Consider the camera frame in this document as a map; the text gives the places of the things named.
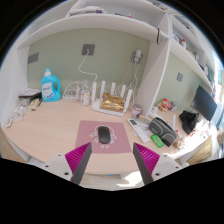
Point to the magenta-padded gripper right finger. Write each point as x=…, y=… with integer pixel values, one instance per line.
x=148, y=158

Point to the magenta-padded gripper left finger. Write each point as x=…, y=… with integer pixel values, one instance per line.
x=78, y=156

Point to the black computer mouse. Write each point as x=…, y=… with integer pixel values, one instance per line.
x=104, y=135

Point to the pink mouse pad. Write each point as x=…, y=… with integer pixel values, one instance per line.
x=85, y=145

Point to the green packet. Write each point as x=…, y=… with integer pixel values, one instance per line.
x=157, y=141

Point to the white remote control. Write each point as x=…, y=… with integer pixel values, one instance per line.
x=138, y=130

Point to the black and grey pouch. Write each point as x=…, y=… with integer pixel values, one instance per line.
x=163, y=131

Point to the silver round cup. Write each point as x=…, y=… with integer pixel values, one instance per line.
x=136, y=111

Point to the white router with antennas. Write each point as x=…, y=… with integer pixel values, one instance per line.
x=96, y=107

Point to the black bag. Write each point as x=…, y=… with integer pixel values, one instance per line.
x=189, y=121

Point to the white power strip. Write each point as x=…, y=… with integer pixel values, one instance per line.
x=70, y=97

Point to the clear bottle with white label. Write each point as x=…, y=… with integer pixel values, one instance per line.
x=85, y=96

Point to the gold foil bag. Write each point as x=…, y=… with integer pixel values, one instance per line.
x=112, y=103

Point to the blue detergent bottle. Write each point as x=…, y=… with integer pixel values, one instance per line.
x=50, y=88

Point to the crumpled plastic bags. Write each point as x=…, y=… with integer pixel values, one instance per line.
x=16, y=115

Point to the black monitor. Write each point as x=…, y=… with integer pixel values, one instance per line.
x=203, y=103

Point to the stack of books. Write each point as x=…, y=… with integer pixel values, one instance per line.
x=30, y=93

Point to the white shelf unit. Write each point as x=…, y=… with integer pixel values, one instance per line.
x=153, y=76

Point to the wall socket with white adapter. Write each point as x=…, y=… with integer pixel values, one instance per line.
x=137, y=56

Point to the grey wall socket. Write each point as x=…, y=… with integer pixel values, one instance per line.
x=88, y=49

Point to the grey blank wall plate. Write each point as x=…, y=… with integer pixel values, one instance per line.
x=33, y=58

